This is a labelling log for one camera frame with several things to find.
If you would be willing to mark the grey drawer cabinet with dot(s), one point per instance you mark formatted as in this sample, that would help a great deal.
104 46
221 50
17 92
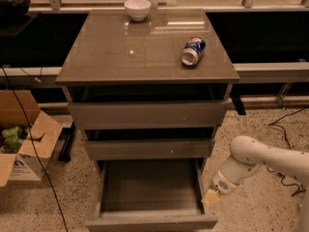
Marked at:
113 49

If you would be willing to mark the black object on shelf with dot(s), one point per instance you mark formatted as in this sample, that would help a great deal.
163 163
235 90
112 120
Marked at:
14 7

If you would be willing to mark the grey drawer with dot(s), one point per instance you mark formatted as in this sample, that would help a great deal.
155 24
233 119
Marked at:
145 144
147 106
150 195

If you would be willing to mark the white ceramic bowl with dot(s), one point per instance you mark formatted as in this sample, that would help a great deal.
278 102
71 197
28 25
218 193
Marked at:
137 9

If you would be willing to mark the grey top drawer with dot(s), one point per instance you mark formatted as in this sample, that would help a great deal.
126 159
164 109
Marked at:
147 106

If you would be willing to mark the blue soda can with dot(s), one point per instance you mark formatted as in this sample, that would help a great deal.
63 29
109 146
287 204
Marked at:
193 51

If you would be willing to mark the black table leg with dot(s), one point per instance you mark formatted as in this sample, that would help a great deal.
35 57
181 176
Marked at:
67 135
237 102

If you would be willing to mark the grey bottom drawer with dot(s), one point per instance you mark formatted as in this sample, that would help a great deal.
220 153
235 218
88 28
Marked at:
150 195

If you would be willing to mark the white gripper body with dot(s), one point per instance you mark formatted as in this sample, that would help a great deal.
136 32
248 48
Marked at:
221 182

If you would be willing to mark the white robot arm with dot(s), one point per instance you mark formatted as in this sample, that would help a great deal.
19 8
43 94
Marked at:
248 157

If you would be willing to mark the grey middle drawer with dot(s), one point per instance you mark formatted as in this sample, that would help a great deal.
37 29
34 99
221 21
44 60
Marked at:
145 144

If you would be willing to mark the green crumpled bag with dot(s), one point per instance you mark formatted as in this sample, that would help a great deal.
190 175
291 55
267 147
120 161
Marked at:
12 140

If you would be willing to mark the yellow taped gripper finger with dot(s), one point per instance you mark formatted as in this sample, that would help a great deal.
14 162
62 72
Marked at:
211 197

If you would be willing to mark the black table leg left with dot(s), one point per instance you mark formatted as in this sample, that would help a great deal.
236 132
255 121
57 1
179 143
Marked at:
67 135

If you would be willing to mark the open cardboard box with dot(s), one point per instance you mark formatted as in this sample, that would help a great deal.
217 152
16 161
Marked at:
40 135

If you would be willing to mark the black table leg right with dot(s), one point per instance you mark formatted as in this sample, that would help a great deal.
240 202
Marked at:
237 102

